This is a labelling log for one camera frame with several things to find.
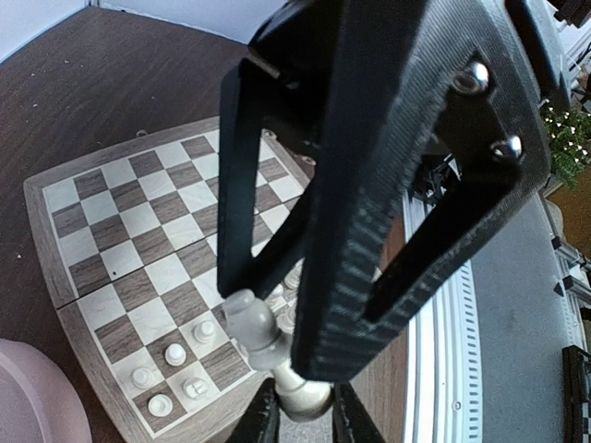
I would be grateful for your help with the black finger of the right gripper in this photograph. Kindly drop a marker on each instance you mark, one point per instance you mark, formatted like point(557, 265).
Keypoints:
point(470, 73)

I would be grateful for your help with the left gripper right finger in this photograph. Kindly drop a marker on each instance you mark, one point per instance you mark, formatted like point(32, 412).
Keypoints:
point(351, 422)

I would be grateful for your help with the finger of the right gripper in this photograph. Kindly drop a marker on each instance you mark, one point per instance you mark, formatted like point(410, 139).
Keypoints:
point(242, 108)

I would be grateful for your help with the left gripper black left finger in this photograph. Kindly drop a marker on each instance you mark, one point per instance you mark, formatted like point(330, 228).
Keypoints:
point(261, 421)

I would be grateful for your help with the light chess pawn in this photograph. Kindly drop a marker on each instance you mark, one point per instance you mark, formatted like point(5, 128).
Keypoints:
point(286, 319)
point(275, 300)
point(293, 277)
point(175, 355)
point(204, 332)

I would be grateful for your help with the light chess king tall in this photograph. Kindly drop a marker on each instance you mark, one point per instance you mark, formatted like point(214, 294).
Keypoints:
point(251, 321)

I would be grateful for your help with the light chess piece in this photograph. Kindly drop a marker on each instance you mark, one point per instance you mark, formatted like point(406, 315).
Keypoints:
point(195, 388)
point(160, 405)
point(142, 377)

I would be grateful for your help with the wooden chess board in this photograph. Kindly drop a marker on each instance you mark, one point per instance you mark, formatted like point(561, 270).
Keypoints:
point(126, 238)

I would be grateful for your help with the pink double bowl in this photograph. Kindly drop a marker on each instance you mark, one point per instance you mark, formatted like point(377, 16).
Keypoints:
point(38, 402)

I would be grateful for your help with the green plant with lights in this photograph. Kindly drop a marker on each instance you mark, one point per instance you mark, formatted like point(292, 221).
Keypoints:
point(569, 142)

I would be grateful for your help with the front aluminium rail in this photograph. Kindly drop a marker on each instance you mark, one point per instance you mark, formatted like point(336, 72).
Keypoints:
point(444, 393)

